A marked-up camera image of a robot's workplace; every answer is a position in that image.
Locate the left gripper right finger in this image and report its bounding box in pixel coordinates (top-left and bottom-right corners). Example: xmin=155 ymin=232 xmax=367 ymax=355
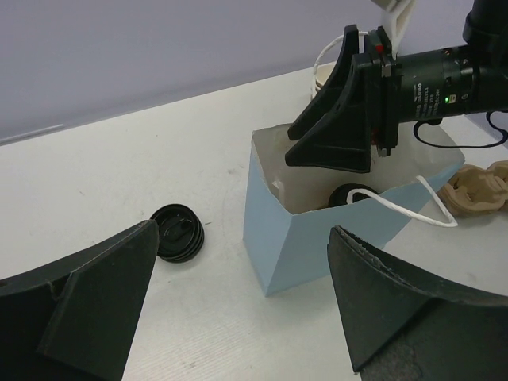
xmin=327 ymin=226 xmax=507 ymax=380

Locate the brown pulp cup carrier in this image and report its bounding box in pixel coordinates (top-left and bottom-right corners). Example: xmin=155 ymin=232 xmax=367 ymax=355
xmin=437 ymin=160 xmax=507 ymax=217

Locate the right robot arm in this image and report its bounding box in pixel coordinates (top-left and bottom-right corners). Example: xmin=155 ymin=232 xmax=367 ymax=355
xmin=285 ymin=1 xmax=507 ymax=173

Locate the stack of black lids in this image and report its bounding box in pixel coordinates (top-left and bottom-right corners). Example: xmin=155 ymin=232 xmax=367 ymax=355
xmin=151 ymin=204 xmax=205 ymax=264

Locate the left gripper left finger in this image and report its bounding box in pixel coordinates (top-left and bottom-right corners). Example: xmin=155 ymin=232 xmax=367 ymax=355
xmin=1 ymin=220 xmax=159 ymax=380

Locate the blue paper bag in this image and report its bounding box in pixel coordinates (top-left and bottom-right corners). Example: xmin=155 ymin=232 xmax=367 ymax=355
xmin=244 ymin=122 xmax=464 ymax=296

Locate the single black cup lid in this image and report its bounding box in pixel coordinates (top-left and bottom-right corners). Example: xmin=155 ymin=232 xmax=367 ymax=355
xmin=328 ymin=183 xmax=380 ymax=208

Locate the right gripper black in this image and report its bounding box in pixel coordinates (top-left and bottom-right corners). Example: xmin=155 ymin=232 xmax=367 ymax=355
xmin=285 ymin=25 xmax=401 ymax=174

